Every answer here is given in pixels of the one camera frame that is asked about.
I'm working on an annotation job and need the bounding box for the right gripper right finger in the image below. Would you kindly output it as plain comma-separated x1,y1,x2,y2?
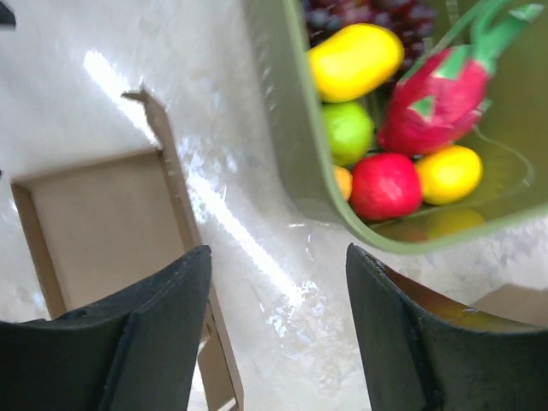
346,244,547,410

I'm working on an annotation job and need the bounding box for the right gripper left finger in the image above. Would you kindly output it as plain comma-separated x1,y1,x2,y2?
1,246,211,410

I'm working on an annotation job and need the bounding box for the brown cardboard paper box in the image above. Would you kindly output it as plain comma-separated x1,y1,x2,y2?
11,89,243,410

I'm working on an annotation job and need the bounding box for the stack of folded cardboard boxes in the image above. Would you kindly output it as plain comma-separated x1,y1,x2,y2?
471,283,548,327

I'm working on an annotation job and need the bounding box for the red apple toy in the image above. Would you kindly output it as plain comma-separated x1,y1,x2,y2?
348,152,422,221

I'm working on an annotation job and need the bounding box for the yellow mango toy right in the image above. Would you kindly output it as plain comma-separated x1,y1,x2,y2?
414,146,483,206

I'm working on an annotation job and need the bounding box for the yellow mango toy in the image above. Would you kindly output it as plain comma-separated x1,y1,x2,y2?
414,146,483,206
307,23,404,103

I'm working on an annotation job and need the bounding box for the small orange fruit toy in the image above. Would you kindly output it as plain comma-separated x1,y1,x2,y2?
334,165,353,201

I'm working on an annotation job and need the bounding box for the green lime toy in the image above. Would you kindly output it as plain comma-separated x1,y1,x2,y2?
322,101,374,166

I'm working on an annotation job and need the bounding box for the olive green plastic bin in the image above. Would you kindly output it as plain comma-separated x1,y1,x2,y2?
243,1,547,253

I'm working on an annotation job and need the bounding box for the pink dragon fruit toy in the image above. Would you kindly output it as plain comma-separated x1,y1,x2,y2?
377,1,545,157

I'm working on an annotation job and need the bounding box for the yellow mango toy left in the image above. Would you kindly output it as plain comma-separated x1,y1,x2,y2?
307,23,404,103

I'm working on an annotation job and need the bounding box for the red grape bunch in bin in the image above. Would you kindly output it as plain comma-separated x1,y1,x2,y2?
338,1,437,69

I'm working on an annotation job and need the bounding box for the dark purple grape bunch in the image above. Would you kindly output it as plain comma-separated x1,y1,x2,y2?
301,0,354,47

